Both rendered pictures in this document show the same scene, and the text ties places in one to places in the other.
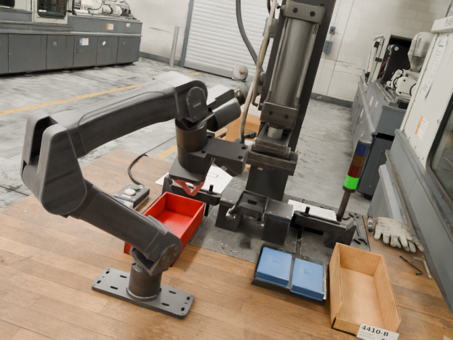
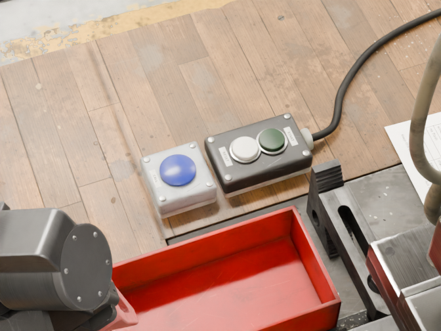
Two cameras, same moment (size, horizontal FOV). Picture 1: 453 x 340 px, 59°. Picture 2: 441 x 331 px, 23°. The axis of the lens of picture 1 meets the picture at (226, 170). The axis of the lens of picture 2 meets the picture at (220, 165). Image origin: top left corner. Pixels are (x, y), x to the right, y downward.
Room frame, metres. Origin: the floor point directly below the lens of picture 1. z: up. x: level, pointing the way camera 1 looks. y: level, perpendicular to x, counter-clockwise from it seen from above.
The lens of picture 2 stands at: (0.67, -0.31, 1.91)
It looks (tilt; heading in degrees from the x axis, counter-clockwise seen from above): 56 degrees down; 60
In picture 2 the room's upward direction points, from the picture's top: straight up
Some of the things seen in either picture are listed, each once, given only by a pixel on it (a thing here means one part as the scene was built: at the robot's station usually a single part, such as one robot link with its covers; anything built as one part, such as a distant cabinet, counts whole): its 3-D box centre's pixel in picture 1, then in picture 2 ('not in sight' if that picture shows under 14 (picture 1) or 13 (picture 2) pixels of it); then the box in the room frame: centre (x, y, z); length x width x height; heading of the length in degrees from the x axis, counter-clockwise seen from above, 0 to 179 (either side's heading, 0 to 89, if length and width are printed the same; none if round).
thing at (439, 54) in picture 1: (432, 67); not in sight; (2.43, -1.04, 1.41); 0.25 x 0.01 x 0.33; 168
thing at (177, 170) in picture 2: not in sight; (178, 173); (0.95, 0.27, 0.93); 0.04 x 0.04 x 0.02
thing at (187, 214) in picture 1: (168, 225); (202, 303); (0.89, 0.12, 0.93); 0.25 x 0.12 x 0.06; 171
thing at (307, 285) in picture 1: (309, 274); not in sight; (0.80, -0.24, 0.93); 0.15 x 0.07 x 0.03; 170
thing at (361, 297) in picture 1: (360, 290); not in sight; (0.78, -0.36, 0.93); 0.25 x 0.13 x 0.08; 171
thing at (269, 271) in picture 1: (275, 262); not in sight; (0.82, -0.16, 0.93); 0.15 x 0.07 x 0.03; 171
